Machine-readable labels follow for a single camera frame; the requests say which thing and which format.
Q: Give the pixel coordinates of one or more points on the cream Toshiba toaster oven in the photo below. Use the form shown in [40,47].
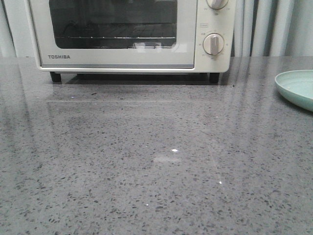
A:
[208,21]

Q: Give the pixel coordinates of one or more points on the upper cream oven knob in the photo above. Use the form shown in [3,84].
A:
[217,4]

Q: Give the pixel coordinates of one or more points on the lower cream oven knob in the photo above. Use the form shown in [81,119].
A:
[213,44]

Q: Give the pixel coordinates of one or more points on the light green plate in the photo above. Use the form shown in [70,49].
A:
[297,87]

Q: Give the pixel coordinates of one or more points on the glass oven door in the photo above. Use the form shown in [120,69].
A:
[50,16]

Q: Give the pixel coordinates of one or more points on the cream oven knob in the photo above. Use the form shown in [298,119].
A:
[217,4]
[213,44]

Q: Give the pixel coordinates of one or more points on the pale grey curtain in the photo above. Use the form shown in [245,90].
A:
[273,28]

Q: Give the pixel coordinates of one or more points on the metal wire oven rack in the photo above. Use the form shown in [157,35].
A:
[117,36]

